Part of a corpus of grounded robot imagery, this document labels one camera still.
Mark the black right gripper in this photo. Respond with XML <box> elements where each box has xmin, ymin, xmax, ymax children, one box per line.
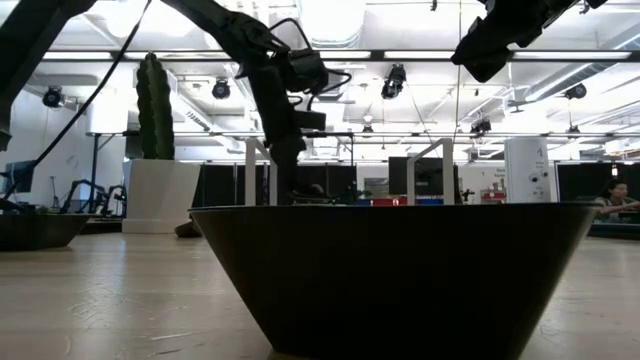
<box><xmin>451</xmin><ymin>0</ymin><xmax>581</xmax><ymax>84</ymax></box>

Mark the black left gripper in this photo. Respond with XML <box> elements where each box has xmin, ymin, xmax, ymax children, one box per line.
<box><xmin>238</xmin><ymin>43</ymin><xmax>327</xmax><ymax>202</ymax></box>

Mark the black mini plate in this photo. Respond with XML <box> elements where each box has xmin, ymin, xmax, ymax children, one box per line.
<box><xmin>0</xmin><ymin>212</ymin><xmax>92</xmax><ymax>252</ymax></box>
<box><xmin>173</xmin><ymin>221</ymin><xmax>202</xmax><ymax>239</ymax></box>
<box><xmin>188</xmin><ymin>202</ymin><xmax>601</xmax><ymax>360</ymax></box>

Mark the ceiling light strip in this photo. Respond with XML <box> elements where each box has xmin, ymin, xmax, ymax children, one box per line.
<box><xmin>513</xmin><ymin>50</ymin><xmax>633</xmax><ymax>61</ymax></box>
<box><xmin>42</xmin><ymin>51</ymin><xmax>114</xmax><ymax>61</ymax></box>
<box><xmin>383</xmin><ymin>50</ymin><xmax>502</xmax><ymax>60</ymax></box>
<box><xmin>319</xmin><ymin>50</ymin><xmax>372</xmax><ymax>60</ymax></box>

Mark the black ceiling spotlight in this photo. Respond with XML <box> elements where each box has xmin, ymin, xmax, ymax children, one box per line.
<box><xmin>380</xmin><ymin>63</ymin><xmax>408</xmax><ymax>101</ymax></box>
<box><xmin>41</xmin><ymin>85</ymin><xmax>64</xmax><ymax>109</ymax></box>
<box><xmin>211</xmin><ymin>77</ymin><xmax>232</xmax><ymax>101</ymax></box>
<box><xmin>564</xmin><ymin>82</ymin><xmax>589</xmax><ymax>101</ymax></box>
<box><xmin>469</xmin><ymin>117</ymin><xmax>493</xmax><ymax>137</ymax></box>

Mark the black partition panel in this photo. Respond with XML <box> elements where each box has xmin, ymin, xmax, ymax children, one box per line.
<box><xmin>388</xmin><ymin>156</ymin><xmax>459</xmax><ymax>197</ymax></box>
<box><xmin>556</xmin><ymin>162</ymin><xmax>640</xmax><ymax>203</ymax></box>
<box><xmin>192</xmin><ymin>163</ymin><xmax>359</xmax><ymax>207</ymax></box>

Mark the white kiosk pillar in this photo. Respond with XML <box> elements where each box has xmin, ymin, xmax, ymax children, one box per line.
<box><xmin>503</xmin><ymin>137</ymin><xmax>552</xmax><ymax>204</ymax></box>

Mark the white planter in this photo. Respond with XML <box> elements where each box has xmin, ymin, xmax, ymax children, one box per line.
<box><xmin>121</xmin><ymin>158</ymin><xmax>202</xmax><ymax>235</ymax></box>

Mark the green cactus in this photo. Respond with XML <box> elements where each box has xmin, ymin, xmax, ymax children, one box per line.
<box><xmin>135</xmin><ymin>51</ymin><xmax>176</xmax><ymax>161</ymax></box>

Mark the white board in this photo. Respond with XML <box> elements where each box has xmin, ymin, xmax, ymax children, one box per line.
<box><xmin>85</xmin><ymin>94</ymin><xmax>129</xmax><ymax>135</ymax></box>

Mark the person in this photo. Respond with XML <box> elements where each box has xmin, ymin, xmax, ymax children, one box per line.
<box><xmin>593</xmin><ymin>179</ymin><xmax>640</xmax><ymax>224</ymax></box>

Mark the computer monitor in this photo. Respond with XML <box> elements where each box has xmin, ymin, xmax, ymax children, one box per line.
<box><xmin>0</xmin><ymin>159</ymin><xmax>37</xmax><ymax>195</ymax></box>

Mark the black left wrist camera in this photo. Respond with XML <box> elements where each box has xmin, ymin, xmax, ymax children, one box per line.
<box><xmin>286</xmin><ymin>48</ymin><xmax>330</xmax><ymax>95</ymax></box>

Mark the white ventilation duct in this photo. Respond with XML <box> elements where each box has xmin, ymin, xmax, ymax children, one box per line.
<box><xmin>298</xmin><ymin>0</ymin><xmax>367</xmax><ymax>50</ymax></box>

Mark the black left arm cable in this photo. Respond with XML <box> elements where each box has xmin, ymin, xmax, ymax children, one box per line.
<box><xmin>29</xmin><ymin>0</ymin><xmax>154</xmax><ymax>169</ymax></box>

